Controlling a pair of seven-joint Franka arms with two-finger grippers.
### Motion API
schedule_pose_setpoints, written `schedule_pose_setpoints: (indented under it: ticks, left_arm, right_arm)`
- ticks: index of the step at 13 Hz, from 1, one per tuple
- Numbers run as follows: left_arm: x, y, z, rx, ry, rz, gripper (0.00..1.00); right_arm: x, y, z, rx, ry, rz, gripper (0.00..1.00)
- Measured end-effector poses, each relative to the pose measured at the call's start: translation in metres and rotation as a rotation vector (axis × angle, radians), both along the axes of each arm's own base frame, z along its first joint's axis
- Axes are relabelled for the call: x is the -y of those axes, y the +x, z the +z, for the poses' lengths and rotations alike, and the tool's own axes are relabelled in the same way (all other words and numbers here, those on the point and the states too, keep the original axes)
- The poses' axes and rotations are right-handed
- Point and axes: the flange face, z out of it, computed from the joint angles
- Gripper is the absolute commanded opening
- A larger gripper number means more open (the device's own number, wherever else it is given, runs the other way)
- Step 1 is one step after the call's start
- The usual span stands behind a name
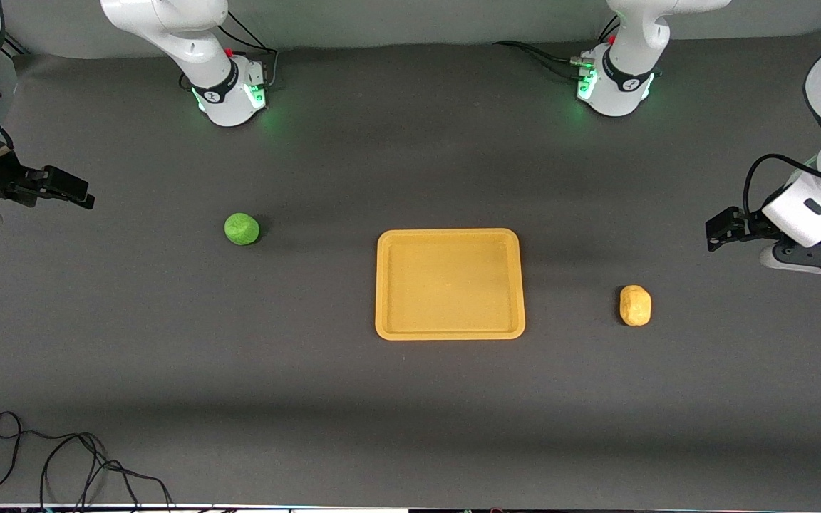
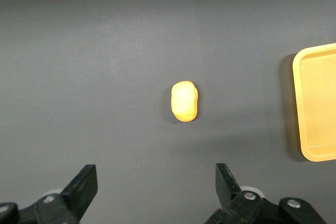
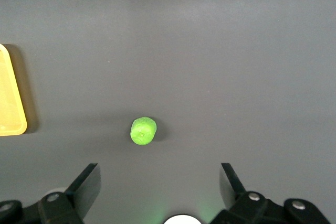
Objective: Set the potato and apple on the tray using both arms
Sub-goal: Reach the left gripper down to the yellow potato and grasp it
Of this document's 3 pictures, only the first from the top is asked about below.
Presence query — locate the black right arm base cable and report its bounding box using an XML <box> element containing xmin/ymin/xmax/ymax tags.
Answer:
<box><xmin>181</xmin><ymin>11</ymin><xmax>280</xmax><ymax>93</ymax></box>

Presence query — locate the black arm base cable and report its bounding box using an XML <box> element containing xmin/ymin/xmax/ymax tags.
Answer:
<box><xmin>181</xmin><ymin>11</ymin><xmax>280</xmax><ymax>93</ymax></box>
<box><xmin>492</xmin><ymin>14</ymin><xmax>621</xmax><ymax>81</ymax></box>

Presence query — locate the black left arm base cable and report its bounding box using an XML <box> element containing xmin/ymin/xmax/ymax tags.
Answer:
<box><xmin>492</xmin><ymin>14</ymin><xmax>621</xmax><ymax>81</ymax></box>

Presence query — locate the yellow plastic tray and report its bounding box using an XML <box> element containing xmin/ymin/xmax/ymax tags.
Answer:
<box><xmin>375</xmin><ymin>228</ymin><xmax>527</xmax><ymax>341</ymax></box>

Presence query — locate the yellow-brown potato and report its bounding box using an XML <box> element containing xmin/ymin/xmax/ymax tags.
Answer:
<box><xmin>619</xmin><ymin>285</ymin><xmax>653</xmax><ymax>327</ymax></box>

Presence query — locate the green apple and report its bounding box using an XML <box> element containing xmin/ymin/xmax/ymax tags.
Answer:
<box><xmin>224</xmin><ymin>212</ymin><xmax>261</xmax><ymax>247</ymax></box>

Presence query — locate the thin black loose cable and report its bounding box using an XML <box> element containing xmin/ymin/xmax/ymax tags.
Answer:
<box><xmin>0</xmin><ymin>411</ymin><xmax>176</xmax><ymax>511</ymax></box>

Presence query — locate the dark grey table mat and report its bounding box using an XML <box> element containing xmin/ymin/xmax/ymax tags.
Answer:
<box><xmin>0</xmin><ymin>28</ymin><xmax>821</xmax><ymax>509</ymax></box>

